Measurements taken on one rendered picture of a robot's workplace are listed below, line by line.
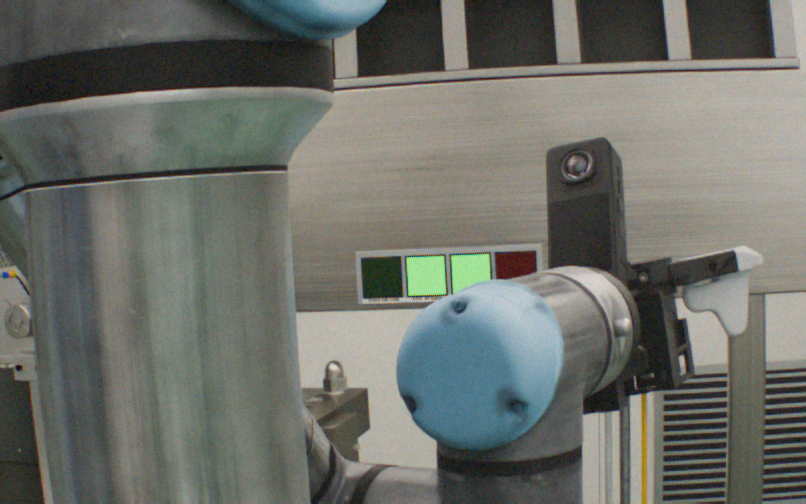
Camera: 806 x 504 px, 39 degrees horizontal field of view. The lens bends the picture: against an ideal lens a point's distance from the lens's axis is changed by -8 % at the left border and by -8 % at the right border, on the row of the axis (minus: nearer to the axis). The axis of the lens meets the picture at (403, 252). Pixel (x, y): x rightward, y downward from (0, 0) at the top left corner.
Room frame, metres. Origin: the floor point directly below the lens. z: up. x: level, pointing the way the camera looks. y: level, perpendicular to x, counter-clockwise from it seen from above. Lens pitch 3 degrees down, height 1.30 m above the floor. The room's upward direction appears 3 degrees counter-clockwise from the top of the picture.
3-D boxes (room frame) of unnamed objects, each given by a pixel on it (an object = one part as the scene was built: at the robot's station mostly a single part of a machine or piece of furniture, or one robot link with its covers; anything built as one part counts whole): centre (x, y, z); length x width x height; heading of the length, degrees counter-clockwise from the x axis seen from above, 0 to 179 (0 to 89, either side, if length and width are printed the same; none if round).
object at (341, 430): (1.49, 0.09, 0.96); 0.10 x 0.03 x 0.11; 166
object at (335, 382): (1.64, 0.10, 1.05); 0.04 x 0.04 x 0.04
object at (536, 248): (1.61, -0.06, 1.18); 0.25 x 0.01 x 0.07; 76
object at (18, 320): (1.31, 0.45, 1.18); 0.04 x 0.02 x 0.04; 76
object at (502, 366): (0.60, -0.05, 1.21); 0.11 x 0.08 x 0.09; 151
